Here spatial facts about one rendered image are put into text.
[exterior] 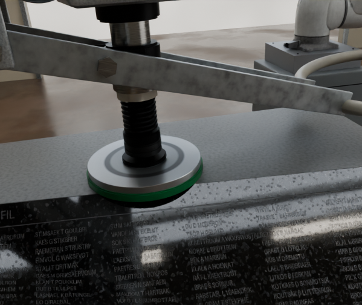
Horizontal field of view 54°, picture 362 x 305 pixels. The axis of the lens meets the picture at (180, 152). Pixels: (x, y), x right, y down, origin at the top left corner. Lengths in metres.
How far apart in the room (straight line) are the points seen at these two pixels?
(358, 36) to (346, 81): 5.08
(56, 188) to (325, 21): 1.38
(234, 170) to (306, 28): 1.16
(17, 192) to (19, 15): 5.00
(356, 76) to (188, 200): 1.25
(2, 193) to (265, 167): 0.48
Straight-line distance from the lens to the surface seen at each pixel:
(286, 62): 1.70
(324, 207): 0.68
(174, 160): 0.65
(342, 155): 0.76
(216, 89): 0.61
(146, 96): 0.60
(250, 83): 0.64
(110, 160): 0.68
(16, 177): 0.75
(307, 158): 0.73
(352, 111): 0.79
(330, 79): 1.68
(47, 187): 0.69
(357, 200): 0.71
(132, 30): 0.57
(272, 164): 0.70
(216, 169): 0.67
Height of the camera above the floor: 1.20
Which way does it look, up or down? 26 degrees down
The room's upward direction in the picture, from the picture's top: 4 degrees counter-clockwise
